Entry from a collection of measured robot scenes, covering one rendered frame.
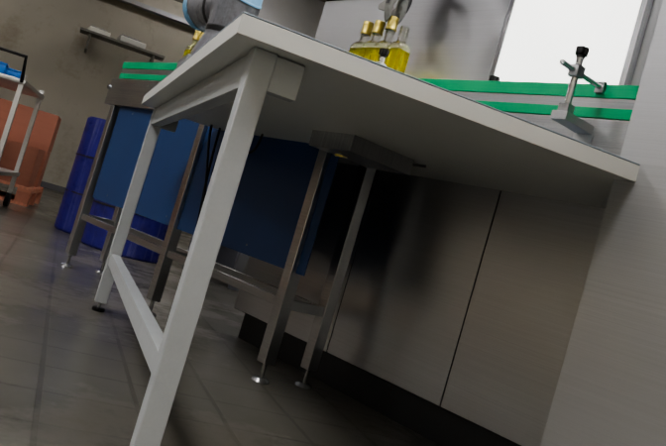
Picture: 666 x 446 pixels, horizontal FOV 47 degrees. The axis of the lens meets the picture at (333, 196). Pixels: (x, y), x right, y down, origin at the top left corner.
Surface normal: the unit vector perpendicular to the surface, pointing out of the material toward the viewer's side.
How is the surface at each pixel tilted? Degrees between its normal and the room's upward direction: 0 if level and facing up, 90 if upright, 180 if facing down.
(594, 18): 90
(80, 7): 90
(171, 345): 90
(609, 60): 90
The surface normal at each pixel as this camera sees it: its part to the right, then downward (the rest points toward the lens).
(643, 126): -0.73, -0.25
